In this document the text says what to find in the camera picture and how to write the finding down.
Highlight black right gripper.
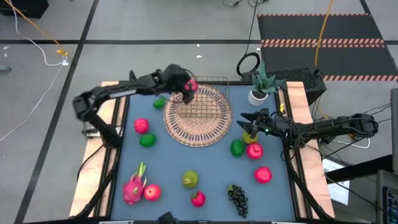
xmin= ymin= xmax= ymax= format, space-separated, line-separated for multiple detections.
xmin=236 ymin=108 xmax=282 ymax=139

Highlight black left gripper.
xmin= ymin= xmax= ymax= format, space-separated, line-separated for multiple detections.
xmin=157 ymin=63 xmax=196 ymax=105

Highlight dark red lobed fruit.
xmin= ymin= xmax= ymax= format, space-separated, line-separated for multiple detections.
xmin=183 ymin=79 xmax=200 ymax=93

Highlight yellow-green pear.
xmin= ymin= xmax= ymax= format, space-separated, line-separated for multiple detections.
xmin=182 ymin=170 xmax=200 ymax=190
xmin=241 ymin=130 xmax=259 ymax=145

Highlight green avocado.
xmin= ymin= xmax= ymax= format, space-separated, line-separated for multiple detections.
xmin=139 ymin=133 xmax=157 ymax=148
xmin=229 ymin=139 xmax=245 ymax=158

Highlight small green lime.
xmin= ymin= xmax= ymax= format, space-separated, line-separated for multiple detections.
xmin=152 ymin=96 xmax=167 ymax=110

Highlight pink round fruit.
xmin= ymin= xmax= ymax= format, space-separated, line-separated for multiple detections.
xmin=134 ymin=118 xmax=150 ymax=135

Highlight black grape bunch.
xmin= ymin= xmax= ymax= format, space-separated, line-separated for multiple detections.
xmin=227 ymin=184 xmax=249 ymax=219

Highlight red fruit with green top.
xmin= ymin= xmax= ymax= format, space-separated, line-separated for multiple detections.
xmin=190 ymin=190 xmax=206 ymax=208

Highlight red apple with pale patch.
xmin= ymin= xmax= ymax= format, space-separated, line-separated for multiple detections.
xmin=143 ymin=184 xmax=162 ymax=202

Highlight pink dragon fruit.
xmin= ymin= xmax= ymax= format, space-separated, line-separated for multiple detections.
xmin=122 ymin=161 xmax=148 ymax=206

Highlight round wicker basket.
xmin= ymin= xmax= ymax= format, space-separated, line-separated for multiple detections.
xmin=163 ymin=84 xmax=234 ymax=147

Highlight white plant pot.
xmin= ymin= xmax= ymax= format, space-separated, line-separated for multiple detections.
xmin=247 ymin=89 xmax=269 ymax=107

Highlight green artificial plant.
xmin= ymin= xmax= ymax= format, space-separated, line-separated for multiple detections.
xmin=250 ymin=60 xmax=285 ymax=96

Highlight black perforated computer tower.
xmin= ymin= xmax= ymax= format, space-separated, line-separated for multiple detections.
xmin=267 ymin=67 xmax=328 ymax=106

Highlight wooden side board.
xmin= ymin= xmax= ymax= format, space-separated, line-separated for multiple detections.
xmin=68 ymin=80 xmax=128 ymax=218
xmin=277 ymin=81 xmax=336 ymax=218

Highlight white paper sheet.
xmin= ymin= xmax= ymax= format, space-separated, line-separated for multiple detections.
xmin=322 ymin=157 xmax=351 ymax=206

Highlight black bar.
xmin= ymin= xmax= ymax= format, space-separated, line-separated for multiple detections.
xmin=325 ymin=154 xmax=393 ymax=184

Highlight black floor mat striped edges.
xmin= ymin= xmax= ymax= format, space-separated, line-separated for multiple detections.
xmin=256 ymin=12 xmax=398 ymax=82

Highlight grey pole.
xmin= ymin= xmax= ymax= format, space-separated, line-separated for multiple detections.
xmin=390 ymin=88 xmax=398 ymax=174

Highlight grey device with screen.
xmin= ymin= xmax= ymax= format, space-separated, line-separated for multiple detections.
xmin=376 ymin=169 xmax=398 ymax=224

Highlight black box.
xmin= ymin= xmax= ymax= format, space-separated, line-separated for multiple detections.
xmin=0 ymin=0 xmax=50 ymax=19

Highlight gold wire basket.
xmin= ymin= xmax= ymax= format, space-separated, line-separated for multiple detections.
xmin=167 ymin=75 xmax=231 ymax=119

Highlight black coiled cable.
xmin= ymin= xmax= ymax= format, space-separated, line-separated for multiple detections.
xmin=235 ymin=0 xmax=262 ymax=78

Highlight black table frame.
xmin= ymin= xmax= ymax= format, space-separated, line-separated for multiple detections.
xmin=70 ymin=70 xmax=335 ymax=224

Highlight black table-level camera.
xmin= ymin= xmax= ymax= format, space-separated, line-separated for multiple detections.
xmin=157 ymin=211 xmax=180 ymax=224

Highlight white looped cable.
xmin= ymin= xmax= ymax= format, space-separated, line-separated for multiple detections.
xmin=332 ymin=136 xmax=371 ymax=149

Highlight white cable with plug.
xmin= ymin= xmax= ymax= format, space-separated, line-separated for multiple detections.
xmin=0 ymin=0 xmax=70 ymax=142

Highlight orange cable yellow connector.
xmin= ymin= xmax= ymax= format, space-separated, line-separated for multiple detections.
xmin=3 ymin=0 xmax=70 ymax=57

